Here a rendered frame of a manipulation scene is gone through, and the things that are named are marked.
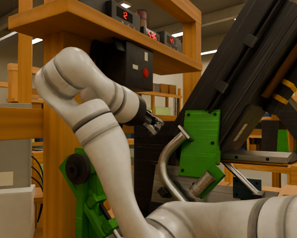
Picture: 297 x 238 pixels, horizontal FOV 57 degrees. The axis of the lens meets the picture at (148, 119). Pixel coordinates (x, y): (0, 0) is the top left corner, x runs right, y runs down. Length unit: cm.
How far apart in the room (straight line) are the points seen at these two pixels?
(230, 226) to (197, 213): 9
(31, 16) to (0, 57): 1058
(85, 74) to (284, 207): 32
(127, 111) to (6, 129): 39
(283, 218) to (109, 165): 24
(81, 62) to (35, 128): 47
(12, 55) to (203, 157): 1098
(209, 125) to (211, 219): 49
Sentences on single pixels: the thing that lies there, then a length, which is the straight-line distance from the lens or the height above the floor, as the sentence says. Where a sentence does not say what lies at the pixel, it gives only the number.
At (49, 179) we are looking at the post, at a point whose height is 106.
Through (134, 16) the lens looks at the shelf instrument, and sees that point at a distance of 101.
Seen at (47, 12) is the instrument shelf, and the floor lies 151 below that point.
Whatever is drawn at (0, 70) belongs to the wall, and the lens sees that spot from 1133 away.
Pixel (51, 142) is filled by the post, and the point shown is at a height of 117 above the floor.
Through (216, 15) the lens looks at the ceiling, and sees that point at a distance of 905.
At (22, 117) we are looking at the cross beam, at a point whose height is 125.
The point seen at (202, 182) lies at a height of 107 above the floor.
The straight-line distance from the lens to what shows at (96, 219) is 73.
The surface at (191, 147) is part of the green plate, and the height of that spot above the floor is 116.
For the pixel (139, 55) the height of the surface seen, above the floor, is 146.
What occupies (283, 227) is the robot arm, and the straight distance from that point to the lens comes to 30.
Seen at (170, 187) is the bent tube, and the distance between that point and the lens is 84.
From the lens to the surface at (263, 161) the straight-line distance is 93.
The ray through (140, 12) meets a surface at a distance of 130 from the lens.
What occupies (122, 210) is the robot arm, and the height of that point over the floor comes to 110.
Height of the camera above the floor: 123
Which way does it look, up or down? 1 degrees up
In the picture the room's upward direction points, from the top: straight up
